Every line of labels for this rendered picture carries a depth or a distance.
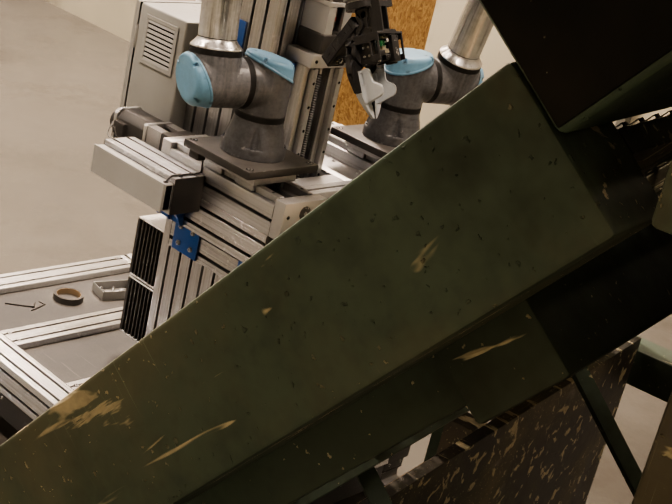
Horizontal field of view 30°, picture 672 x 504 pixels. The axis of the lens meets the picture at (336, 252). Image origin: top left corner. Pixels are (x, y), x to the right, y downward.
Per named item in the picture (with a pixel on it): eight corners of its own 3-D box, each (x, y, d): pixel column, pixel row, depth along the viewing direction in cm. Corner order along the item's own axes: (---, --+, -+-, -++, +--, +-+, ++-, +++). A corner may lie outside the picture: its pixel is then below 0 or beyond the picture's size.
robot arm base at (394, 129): (350, 130, 322) (358, 93, 319) (388, 126, 333) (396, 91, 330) (393, 150, 314) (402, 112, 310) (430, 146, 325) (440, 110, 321)
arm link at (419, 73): (368, 92, 322) (380, 41, 317) (412, 96, 328) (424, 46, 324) (390, 108, 312) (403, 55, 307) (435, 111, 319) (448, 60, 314)
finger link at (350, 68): (355, 93, 228) (349, 45, 228) (349, 94, 229) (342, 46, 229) (372, 92, 231) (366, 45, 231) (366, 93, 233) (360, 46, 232)
